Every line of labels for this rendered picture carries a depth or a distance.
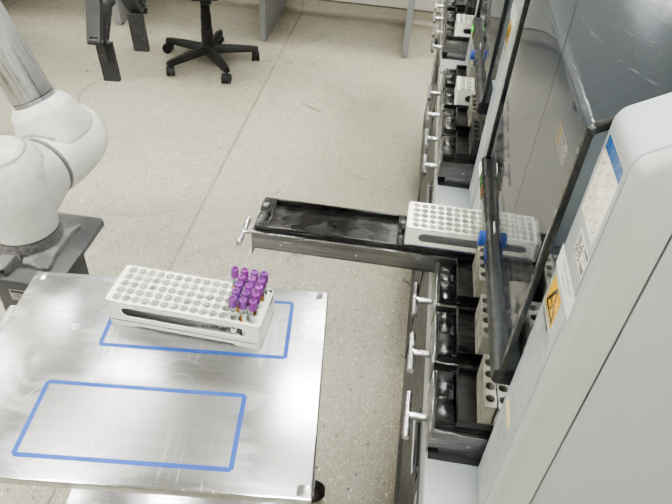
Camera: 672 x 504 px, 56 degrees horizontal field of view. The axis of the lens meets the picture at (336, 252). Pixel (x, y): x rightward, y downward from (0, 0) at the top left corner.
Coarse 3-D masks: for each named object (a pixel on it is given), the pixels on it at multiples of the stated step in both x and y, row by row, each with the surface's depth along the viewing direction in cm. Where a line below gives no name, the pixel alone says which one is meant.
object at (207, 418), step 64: (64, 320) 119; (320, 320) 123; (0, 384) 107; (64, 384) 108; (128, 384) 109; (192, 384) 110; (256, 384) 110; (320, 384) 111; (0, 448) 98; (64, 448) 99; (128, 448) 100; (192, 448) 100; (256, 448) 101
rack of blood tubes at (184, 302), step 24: (120, 288) 118; (144, 288) 120; (168, 288) 118; (192, 288) 120; (216, 288) 119; (120, 312) 117; (144, 312) 121; (168, 312) 114; (192, 312) 116; (216, 312) 115; (264, 312) 115; (216, 336) 116; (240, 336) 115
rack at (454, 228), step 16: (416, 208) 145; (432, 208) 147; (448, 208) 146; (464, 208) 146; (416, 224) 141; (432, 224) 141; (448, 224) 142; (464, 224) 142; (480, 224) 143; (416, 240) 141; (432, 240) 145; (448, 240) 146; (464, 240) 146
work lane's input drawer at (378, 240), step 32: (256, 224) 145; (288, 224) 148; (320, 224) 148; (352, 224) 149; (384, 224) 150; (320, 256) 146; (352, 256) 145; (384, 256) 144; (416, 256) 142; (448, 256) 142
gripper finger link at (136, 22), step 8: (128, 16) 117; (136, 16) 117; (136, 24) 118; (144, 24) 118; (136, 32) 119; (144, 32) 118; (136, 40) 120; (144, 40) 120; (136, 48) 121; (144, 48) 121
